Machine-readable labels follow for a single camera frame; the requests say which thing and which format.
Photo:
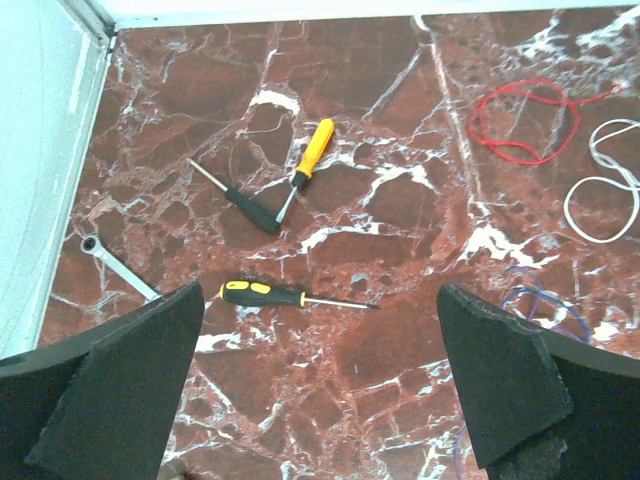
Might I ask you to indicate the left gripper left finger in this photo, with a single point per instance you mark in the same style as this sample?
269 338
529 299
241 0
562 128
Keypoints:
100 404

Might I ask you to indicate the black yellow phillips screwdriver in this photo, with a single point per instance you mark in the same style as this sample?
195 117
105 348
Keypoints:
256 294

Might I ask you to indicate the silver ratchet wrench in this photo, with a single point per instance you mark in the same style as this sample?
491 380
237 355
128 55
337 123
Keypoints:
92 245

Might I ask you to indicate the yellow handle flat screwdriver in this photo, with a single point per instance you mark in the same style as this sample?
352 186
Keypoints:
309 159

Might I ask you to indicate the black handle screwdriver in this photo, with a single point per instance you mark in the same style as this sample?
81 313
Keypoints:
252 209

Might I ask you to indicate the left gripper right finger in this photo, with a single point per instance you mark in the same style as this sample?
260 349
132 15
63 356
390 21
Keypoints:
537 404

